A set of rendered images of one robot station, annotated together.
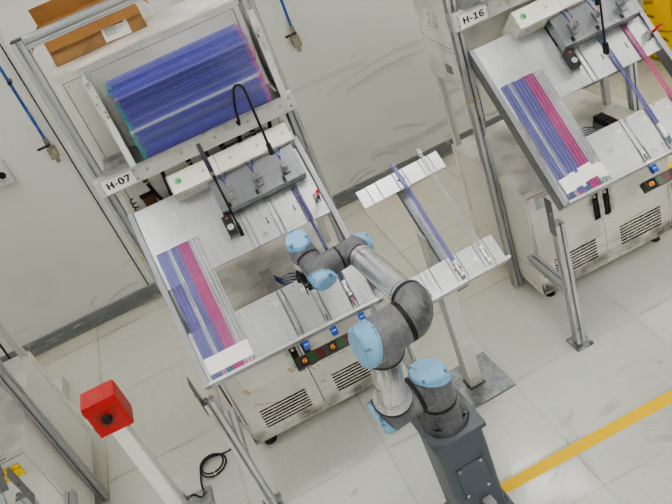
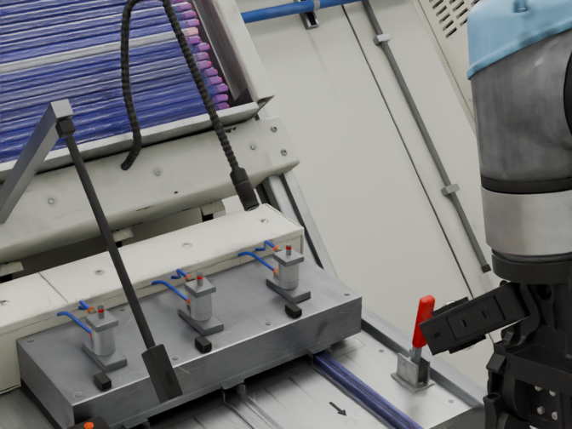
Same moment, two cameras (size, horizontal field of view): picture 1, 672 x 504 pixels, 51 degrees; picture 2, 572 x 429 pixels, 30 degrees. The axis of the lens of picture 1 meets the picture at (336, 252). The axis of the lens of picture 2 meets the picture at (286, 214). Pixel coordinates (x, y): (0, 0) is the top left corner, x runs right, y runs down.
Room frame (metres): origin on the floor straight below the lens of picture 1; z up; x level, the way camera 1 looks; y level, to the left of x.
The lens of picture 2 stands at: (1.34, 0.50, 1.05)
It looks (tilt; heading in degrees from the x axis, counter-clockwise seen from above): 9 degrees up; 336
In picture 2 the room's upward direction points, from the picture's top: 23 degrees counter-clockwise
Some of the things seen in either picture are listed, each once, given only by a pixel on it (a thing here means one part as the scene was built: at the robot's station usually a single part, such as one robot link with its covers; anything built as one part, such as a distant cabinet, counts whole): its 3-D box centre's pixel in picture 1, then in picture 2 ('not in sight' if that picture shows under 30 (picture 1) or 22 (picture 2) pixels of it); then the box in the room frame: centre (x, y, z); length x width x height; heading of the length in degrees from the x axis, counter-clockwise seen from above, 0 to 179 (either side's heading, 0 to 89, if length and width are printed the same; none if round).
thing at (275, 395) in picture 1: (288, 327); not in sight; (2.61, 0.33, 0.31); 0.70 x 0.65 x 0.62; 97
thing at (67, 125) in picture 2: not in sight; (65, 128); (2.18, 0.28, 1.33); 0.01 x 0.01 x 0.01; 7
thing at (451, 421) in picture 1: (441, 407); not in sight; (1.55, -0.12, 0.60); 0.15 x 0.15 x 0.10
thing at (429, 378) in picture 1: (430, 383); not in sight; (1.54, -0.11, 0.72); 0.13 x 0.12 x 0.14; 105
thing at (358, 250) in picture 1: (386, 278); not in sight; (1.59, -0.10, 1.11); 0.49 x 0.11 x 0.12; 15
